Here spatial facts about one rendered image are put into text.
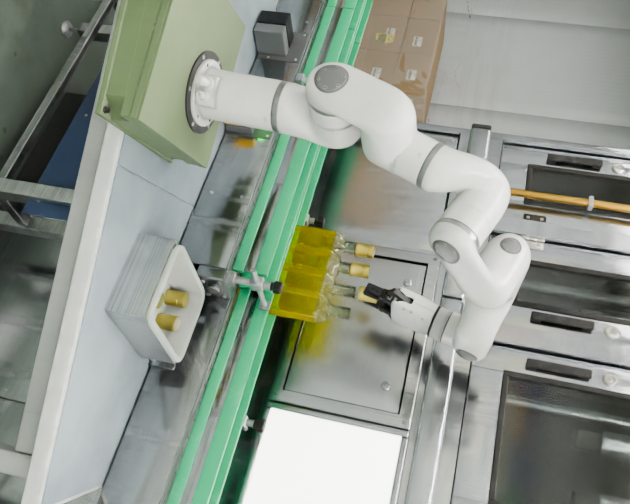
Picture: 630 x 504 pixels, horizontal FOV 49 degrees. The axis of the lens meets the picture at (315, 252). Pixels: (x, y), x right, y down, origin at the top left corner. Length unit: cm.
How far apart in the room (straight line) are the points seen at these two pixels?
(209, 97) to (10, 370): 96
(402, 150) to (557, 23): 602
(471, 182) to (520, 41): 574
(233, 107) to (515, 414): 95
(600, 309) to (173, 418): 107
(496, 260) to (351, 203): 80
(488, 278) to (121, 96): 68
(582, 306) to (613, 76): 501
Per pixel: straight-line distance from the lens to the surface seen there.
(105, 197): 126
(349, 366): 167
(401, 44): 568
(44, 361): 134
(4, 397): 191
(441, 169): 116
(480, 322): 137
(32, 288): 202
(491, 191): 120
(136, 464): 149
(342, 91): 116
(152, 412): 151
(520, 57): 675
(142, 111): 116
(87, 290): 126
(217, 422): 149
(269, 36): 186
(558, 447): 170
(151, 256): 134
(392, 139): 113
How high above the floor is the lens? 136
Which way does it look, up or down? 12 degrees down
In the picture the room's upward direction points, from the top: 100 degrees clockwise
